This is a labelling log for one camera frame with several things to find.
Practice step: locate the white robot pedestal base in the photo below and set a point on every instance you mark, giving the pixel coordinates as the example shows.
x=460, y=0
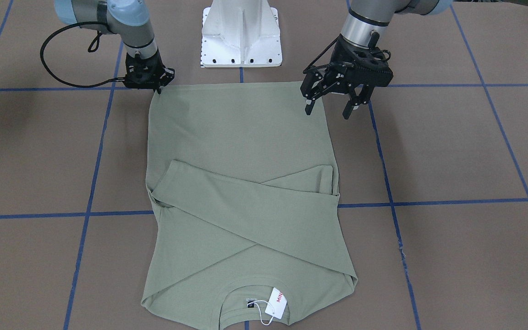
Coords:
x=240, y=33

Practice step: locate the white paper price tag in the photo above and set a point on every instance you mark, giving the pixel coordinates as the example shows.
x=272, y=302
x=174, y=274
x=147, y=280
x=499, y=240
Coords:
x=276, y=304

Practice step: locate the olive green long-sleeve shirt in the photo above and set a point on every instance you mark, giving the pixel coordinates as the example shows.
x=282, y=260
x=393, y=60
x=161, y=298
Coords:
x=244, y=187

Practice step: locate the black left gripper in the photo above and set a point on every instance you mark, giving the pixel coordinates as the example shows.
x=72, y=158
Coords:
x=337, y=58

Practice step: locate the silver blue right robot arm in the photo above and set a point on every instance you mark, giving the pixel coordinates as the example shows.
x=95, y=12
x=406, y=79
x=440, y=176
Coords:
x=130, y=20

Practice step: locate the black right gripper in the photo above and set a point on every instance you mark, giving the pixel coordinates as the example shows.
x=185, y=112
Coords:
x=131, y=63

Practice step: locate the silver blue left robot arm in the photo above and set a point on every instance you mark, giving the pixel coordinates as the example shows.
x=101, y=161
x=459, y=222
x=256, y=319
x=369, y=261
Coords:
x=372, y=17

